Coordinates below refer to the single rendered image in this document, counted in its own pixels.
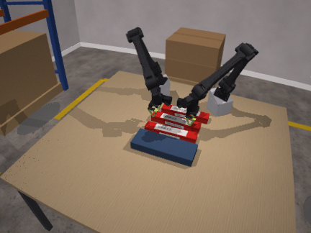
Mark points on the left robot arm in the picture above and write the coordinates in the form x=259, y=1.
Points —
x=198, y=93

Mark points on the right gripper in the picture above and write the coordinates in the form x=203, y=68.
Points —
x=153, y=109

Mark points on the white box with red trim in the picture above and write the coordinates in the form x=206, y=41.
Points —
x=175, y=121

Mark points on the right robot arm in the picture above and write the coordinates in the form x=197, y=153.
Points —
x=150, y=68

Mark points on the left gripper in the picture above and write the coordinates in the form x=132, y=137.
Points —
x=194, y=112

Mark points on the white box with red edges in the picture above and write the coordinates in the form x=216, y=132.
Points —
x=174, y=110

